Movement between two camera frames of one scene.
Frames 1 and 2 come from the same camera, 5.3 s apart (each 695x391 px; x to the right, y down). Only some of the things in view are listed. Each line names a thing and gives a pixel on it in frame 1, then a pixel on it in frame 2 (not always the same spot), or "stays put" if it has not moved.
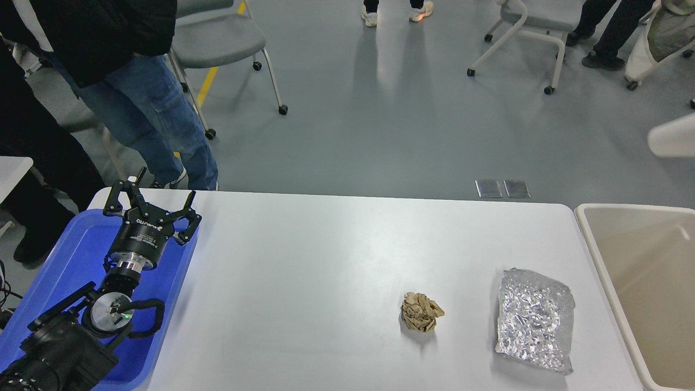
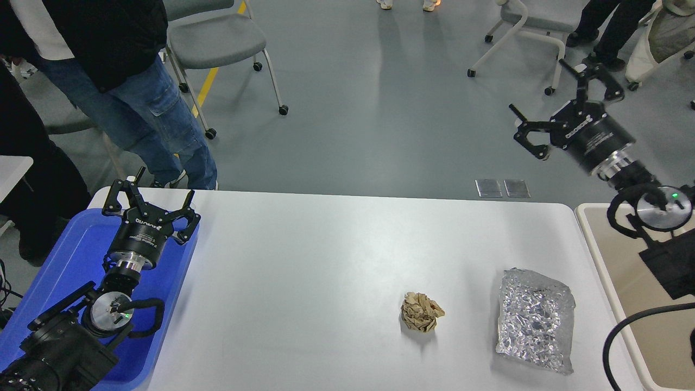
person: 419,8 → 428,5
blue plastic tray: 75,260 stays put
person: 620,27 stays put
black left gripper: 143,234 stays put
